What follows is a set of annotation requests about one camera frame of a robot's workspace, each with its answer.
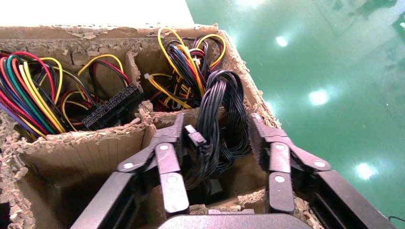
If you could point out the brown cardboard divider box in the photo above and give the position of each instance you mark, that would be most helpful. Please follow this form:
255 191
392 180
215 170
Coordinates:
79 158

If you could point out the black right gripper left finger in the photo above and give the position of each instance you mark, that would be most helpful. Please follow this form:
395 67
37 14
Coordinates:
172 189

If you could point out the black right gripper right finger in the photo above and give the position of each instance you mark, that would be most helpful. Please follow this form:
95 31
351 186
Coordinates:
280 192

